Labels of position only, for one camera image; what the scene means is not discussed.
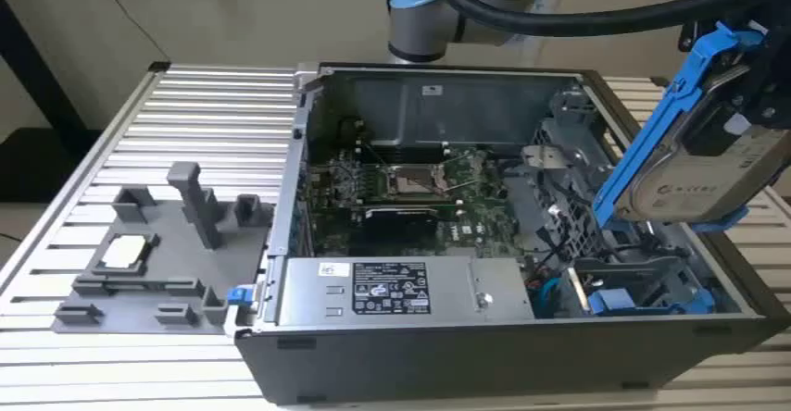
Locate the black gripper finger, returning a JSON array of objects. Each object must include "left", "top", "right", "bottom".
[{"left": 681, "top": 103, "right": 752, "bottom": 156}]

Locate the hard disk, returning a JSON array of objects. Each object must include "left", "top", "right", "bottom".
[{"left": 590, "top": 20, "right": 791, "bottom": 235}]

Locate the metal disk bay cage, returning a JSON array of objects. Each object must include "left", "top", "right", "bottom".
[{"left": 520, "top": 84, "right": 686, "bottom": 264}]

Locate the blue disk carrier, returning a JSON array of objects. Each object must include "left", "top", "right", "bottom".
[{"left": 585, "top": 289, "right": 713, "bottom": 316}]

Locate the metal socket cover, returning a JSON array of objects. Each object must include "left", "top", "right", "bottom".
[{"left": 431, "top": 148, "right": 490, "bottom": 194}]

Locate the green motherboard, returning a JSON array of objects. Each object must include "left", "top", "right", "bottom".
[{"left": 304, "top": 146, "right": 526, "bottom": 259}]

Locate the silver power supply unit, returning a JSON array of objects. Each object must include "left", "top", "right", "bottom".
[{"left": 273, "top": 256, "right": 535, "bottom": 328}]

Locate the CPU socket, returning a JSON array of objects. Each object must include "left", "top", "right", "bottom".
[{"left": 379, "top": 163, "right": 455, "bottom": 199}]

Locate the metal locking lever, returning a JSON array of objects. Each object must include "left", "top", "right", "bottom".
[{"left": 359, "top": 140, "right": 390, "bottom": 170}]

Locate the black graphics card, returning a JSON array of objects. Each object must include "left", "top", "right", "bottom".
[{"left": 359, "top": 205, "right": 440, "bottom": 255}]

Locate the black open PC case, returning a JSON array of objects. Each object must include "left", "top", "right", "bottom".
[{"left": 232, "top": 61, "right": 791, "bottom": 406}]

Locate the blue case latch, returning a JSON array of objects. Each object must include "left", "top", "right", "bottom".
[{"left": 225, "top": 285, "right": 255, "bottom": 308}]

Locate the grey parts rack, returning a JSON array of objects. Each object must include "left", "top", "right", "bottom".
[{"left": 51, "top": 161, "right": 276, "bottom": 336}]

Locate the silver CPU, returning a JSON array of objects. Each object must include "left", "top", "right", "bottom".
[{"left": 101, "top": 236, "right": 152, "bottom": 268}]

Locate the black disk wire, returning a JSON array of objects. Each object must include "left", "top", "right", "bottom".
[{"left": 534, "top": 169, "right": 618, "bottom": 264}]

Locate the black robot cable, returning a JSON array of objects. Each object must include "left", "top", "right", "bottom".
[{"left": 419, "top": 0, "right": 791, "bottom": 38}]

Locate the blue disk wire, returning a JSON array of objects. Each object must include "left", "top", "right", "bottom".
[{"left": 535, "top": 275, "right": 561, "bottom": 315}]

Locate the black furniture frame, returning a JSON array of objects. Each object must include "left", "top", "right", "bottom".
[{"left": 0, "top": 0, "right": 104, "bottom": 204}]

